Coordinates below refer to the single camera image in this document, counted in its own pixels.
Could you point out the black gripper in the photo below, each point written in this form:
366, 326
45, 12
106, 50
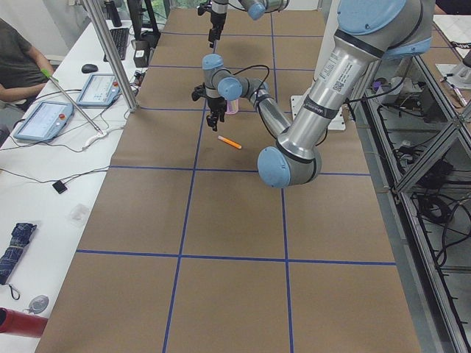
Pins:
215, 19
213, 103

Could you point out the orange highlighter pen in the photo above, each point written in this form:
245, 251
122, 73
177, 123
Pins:
229, 142

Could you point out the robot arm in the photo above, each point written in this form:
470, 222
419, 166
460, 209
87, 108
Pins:
367, 31
254, 8

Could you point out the pink mesh pen holder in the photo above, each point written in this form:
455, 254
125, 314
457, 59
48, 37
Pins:
232, 107

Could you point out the black monitor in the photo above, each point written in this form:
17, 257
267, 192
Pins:
138, 10

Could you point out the black keyboard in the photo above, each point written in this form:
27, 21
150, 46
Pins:
121, 40

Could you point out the black bottle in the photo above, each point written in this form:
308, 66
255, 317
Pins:
113, 13

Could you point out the far teach pendant tablet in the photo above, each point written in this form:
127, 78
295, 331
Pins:
100, 90

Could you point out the teach pendant tablet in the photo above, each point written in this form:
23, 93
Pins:
45, 122
100, 90

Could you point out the black computer mouse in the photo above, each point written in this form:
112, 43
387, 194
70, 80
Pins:
89, 68

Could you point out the metal rod with green tip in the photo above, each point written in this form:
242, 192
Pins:
75, 105

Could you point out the near teach pendant tablet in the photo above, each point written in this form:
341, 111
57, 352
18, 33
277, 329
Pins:
45, 122

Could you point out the small black sensor box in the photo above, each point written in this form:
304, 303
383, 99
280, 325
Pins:
59, 187

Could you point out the seated person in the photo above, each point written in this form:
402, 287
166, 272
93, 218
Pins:
21, 68

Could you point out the folded blue umbrella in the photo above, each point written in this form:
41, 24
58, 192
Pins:
20, 239

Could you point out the red bottle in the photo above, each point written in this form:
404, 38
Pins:
21, 324

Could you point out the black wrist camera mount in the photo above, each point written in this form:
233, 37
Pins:
199, 92
204, 7

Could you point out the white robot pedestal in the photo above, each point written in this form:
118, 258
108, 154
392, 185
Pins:
335, 117

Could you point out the aluminium frame post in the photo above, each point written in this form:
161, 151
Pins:
103, 33

